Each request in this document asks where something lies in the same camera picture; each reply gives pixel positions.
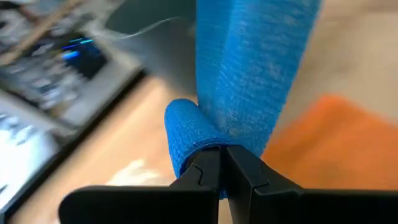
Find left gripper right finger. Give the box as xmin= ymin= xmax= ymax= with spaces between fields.
xmin=225 ymin=144 xmax=398 ymax=224

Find blue elastic bandage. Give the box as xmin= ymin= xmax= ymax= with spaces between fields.
xmin=164 ymin=0 xmax=323 ymax=200

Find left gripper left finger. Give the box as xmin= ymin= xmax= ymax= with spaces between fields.
xmin=58 ymin=145 xmax=221 ymax=224

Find white printed papers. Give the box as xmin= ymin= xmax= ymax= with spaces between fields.
xmin=0 ymin=93 xmax=60 ymax=206

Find orange elastic bandage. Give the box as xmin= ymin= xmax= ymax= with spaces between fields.
xmin=261 ymin=95 xmax=398 ymax=190

